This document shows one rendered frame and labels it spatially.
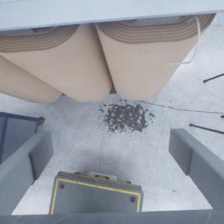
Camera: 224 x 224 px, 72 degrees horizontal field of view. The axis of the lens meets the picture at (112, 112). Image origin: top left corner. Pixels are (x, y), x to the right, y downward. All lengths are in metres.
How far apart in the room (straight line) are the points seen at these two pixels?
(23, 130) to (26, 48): 1.18
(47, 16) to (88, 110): 1.39
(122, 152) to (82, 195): 0.52
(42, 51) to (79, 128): 1.12
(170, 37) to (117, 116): 1.11
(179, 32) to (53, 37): 0.42
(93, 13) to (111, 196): 1.22
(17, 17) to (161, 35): 0.42
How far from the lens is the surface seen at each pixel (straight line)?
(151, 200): 1.68
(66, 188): 1.39
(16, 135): 1.79
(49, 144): 0.17
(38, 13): 0.29
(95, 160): 1.61
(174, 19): 0.54
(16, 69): 1.04
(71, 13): 0.27
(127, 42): 0.57
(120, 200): 1.33
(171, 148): 0.17
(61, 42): 0.62
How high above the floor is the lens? 1.55
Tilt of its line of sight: 80 degrees down
